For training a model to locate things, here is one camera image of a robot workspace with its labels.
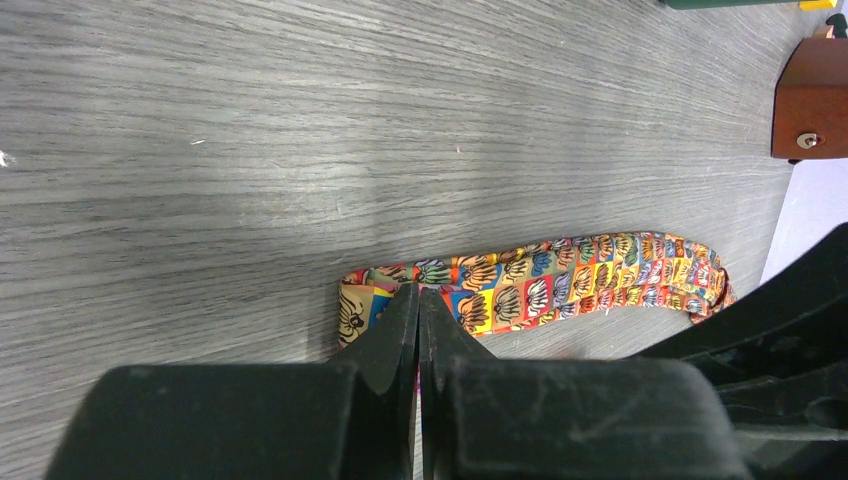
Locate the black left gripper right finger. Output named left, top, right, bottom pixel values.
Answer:
left=418, top=289, right=751, bottom=479

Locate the colourful shell pattern tie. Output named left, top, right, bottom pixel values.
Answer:
left=338, top=231, right=735, bottom=347

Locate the green compartment tray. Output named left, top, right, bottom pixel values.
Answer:
left=662, top=0, right=792, bottom=10

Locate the brown wooden metronome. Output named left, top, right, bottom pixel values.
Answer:
left=770, top=25, right=847, bottom=164

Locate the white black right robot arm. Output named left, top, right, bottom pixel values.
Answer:
left=640, top=224, right=847, bottom=479

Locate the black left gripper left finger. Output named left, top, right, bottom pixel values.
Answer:
left=47, top=285, right=419, bottom=479

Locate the yellow block upright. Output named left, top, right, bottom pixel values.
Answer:
left=798, top=0, right=839, bottom=11

